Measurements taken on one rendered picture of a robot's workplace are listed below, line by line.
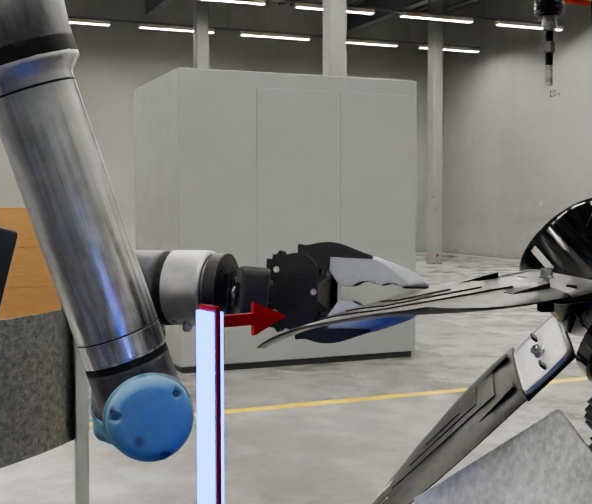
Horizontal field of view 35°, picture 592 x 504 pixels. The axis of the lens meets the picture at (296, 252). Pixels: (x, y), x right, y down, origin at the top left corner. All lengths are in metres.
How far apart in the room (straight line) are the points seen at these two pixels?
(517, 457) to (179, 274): 0.35
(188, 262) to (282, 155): 6.23
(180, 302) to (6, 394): 1.79
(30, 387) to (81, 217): 1.96
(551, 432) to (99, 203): 0.43
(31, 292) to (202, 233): 2.40
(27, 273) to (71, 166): 8.01
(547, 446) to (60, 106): 0.50
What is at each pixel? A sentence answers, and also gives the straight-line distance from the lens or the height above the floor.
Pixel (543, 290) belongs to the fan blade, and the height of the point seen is 1.19.
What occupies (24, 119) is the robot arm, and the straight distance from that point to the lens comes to 0.80.
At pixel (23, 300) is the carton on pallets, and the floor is 0.38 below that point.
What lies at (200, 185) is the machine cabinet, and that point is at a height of 1.39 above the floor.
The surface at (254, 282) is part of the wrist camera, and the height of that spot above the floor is 1.19.
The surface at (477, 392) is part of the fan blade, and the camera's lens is 1.01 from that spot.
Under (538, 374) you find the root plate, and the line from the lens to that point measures 0.94.
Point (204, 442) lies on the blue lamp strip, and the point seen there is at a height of 1.10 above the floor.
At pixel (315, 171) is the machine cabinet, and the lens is 7.22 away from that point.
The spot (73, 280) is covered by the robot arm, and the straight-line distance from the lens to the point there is 0.80.
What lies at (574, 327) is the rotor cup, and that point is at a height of 1.14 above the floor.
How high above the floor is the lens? 1.26
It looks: 3 degrees down
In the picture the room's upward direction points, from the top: straight up
